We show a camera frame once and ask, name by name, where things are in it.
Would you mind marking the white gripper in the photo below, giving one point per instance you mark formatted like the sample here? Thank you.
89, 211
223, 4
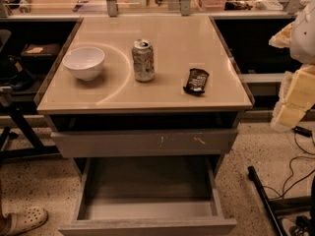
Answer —
304, 36

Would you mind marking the grey drawer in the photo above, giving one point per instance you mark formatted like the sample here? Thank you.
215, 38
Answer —
144, 142
148, 196

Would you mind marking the grey top drawer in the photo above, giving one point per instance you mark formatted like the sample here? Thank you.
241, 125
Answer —
144, 142

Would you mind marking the grey drawer cabinet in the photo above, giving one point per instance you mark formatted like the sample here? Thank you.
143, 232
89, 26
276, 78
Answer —
151, 106

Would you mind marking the black power adapter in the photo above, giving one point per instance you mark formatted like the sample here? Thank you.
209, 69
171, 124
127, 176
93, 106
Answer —
302, 131

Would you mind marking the black snack bar wrapper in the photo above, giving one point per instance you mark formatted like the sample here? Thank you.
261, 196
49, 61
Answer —
196, 81

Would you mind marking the black stand base bar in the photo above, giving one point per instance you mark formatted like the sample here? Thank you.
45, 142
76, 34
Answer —
273, 208

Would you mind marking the crumpled soda can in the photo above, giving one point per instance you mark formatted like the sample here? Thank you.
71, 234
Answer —
143, 60

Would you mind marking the white ceramic bowl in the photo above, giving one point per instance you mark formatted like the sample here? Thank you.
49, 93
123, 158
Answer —
84, 63

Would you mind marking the dark box with label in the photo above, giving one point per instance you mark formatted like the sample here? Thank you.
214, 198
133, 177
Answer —
42, 52

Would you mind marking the black stand leg left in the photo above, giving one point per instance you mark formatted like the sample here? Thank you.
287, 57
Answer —
37, 147

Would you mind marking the white perforated clog shoe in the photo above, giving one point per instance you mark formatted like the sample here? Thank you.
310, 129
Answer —
15, 223

